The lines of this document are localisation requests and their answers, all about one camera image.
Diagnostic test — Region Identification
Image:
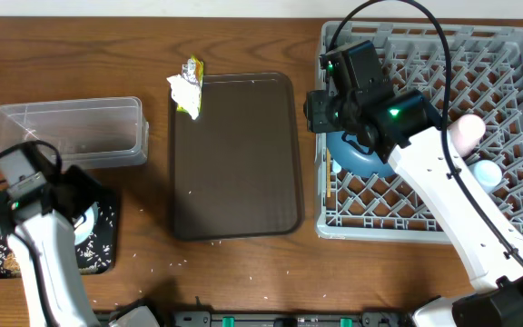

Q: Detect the light blue plastic spoon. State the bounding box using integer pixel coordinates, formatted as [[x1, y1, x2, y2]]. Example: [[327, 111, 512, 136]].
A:
[[331, 160, 341, 173]]

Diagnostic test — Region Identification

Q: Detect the light blue cup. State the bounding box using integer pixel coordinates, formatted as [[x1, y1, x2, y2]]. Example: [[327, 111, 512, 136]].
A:
[[469, 160, 503, 193]]

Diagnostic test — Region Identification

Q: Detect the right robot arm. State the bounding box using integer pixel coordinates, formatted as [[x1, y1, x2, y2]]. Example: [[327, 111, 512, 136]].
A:
[[304, 41, 523, 326]]

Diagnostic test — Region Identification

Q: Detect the spilled white rice pile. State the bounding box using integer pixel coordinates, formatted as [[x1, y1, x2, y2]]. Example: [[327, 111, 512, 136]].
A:
[[0, 203, 115, 276]]

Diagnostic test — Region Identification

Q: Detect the brown food scrap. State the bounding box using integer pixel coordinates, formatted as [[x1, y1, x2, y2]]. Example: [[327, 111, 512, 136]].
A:
[[2, 253, 21, 274]]

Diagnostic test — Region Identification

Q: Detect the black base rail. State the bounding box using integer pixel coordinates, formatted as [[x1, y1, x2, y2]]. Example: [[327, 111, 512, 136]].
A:
[[154, 311, 414, 327]]

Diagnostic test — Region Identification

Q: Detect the dark brown serving tray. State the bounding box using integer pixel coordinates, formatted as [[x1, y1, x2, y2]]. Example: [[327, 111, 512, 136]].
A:
[[169, 72, 305, 241]]

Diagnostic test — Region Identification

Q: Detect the silver foil wrapper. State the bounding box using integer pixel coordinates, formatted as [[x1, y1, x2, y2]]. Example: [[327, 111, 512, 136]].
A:
[[181, 55, 204, 87]]

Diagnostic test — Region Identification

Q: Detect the light blue rice bowl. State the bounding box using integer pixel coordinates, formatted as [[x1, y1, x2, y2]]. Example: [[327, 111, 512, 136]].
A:
[[74, 203, 99, 245]]

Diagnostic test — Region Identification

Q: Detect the dark blue plate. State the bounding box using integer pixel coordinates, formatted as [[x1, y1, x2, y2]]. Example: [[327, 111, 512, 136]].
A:
[[326, 132, 395, 178]]

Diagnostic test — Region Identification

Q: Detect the pink cup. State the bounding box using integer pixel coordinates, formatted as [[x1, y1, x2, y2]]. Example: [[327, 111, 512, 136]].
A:
[[448, 114, 486, 157]]

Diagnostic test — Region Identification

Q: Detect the clear plastic bin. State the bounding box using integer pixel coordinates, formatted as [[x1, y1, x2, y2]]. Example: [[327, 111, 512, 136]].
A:
[[0, 96, 149, 170]]

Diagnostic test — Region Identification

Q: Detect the white paper napkin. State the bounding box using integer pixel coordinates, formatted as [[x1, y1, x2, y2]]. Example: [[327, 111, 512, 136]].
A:
[[167, 74, 202, 120]]

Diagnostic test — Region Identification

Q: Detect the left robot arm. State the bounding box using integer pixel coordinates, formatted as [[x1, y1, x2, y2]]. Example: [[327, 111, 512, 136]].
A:
[[0, 140, 105, 326]]

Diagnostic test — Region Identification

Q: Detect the grey dishwasher rack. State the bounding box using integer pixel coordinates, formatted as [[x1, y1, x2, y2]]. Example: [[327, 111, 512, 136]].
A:
[[314, 21, 523, 243]]

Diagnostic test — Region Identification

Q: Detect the black plastic bin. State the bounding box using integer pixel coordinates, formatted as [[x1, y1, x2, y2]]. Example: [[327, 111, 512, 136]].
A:
[[0, 188, 120, 281]]

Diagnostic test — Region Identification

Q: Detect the wooden chopstick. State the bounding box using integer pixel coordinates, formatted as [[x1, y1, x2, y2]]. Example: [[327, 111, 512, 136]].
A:
[[325, 148, 331, 198]]

